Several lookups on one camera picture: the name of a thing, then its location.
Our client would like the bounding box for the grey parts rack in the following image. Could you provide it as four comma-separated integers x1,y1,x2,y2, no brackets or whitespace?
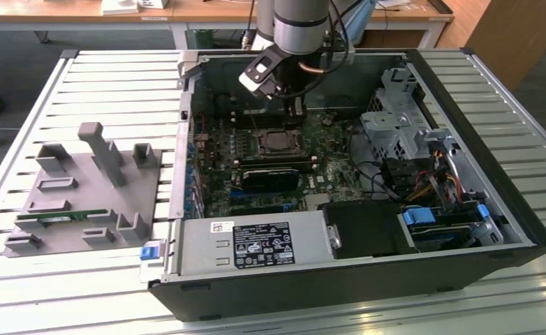
1,121,165,259

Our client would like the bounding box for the black PC case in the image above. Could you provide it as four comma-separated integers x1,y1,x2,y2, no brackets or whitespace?
146,47,546,322

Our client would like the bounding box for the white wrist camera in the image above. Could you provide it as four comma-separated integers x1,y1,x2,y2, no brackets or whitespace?
237,52,284,101

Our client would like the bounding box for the CPU socket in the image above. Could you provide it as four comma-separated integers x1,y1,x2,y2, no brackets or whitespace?
249,127,309,158

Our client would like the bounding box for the green motherboard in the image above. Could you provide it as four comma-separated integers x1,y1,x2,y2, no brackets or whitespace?
186,106,367,219

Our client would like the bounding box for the blue case latch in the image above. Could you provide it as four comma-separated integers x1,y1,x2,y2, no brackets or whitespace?
140,245,162,262

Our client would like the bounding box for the hard disk in blue carrier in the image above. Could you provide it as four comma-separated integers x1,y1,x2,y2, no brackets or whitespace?
396,204,507,253

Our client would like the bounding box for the locking lever wire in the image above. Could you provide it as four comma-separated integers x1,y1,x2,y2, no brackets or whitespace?
246,112,262,137

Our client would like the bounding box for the wooden desk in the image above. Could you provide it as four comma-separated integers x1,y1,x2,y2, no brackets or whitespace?
0,0,188,45
172,0,455,50

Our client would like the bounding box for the metal socket cover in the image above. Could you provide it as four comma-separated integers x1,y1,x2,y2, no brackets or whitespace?
252,128,306,156

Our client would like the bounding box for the coloured wire bundle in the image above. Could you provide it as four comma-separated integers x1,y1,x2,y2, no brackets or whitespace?
405,148,472,212

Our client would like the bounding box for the silver chipset heatsink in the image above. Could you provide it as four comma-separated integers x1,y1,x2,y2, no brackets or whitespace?
305,194,330,211

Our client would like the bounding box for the black graphics card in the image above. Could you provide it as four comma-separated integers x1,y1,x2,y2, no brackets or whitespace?
240,168,300,194

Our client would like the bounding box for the black drive bay cover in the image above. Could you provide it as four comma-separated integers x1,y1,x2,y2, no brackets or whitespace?
318,200,417,260

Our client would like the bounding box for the white box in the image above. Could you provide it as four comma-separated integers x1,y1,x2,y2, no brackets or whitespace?
100,0,141,16

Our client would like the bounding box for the silver power supply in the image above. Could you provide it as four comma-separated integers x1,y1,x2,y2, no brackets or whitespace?
162,214,334,280

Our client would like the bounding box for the silver CPU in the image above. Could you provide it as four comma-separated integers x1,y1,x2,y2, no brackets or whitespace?
261,132,297,151

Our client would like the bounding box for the green RAM stick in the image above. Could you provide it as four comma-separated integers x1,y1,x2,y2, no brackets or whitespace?
14,208,109,221

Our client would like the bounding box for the wooden cabinet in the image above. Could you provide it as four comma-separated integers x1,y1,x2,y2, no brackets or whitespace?
433,0,546,92

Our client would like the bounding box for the metal disk bay cage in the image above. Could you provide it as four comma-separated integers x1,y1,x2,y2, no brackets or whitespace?
358,68,460,165

